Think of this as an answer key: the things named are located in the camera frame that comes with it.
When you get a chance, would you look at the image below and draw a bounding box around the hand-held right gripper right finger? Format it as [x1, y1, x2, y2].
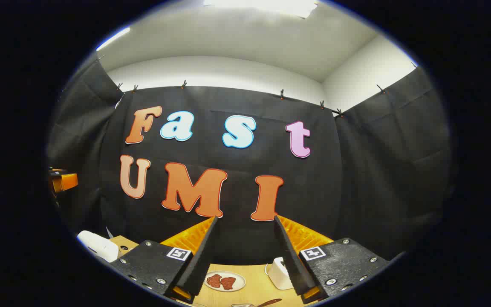
[274, 215, 391, 304]

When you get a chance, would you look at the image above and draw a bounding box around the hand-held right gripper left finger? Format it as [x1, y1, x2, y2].
[110, 216, 219, 304]

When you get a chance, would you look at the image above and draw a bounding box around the white rice cooker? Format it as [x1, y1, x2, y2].
[77, 230, 121, 263]

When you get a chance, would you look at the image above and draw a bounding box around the white toaster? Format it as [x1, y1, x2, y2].
[265, 257, 297, 291]

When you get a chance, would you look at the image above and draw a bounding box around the white round plate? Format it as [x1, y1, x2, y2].
[203, 271, 246, 293]

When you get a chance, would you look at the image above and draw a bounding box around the black backdrop cloth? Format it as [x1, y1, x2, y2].
[46, 53, 453, 265]

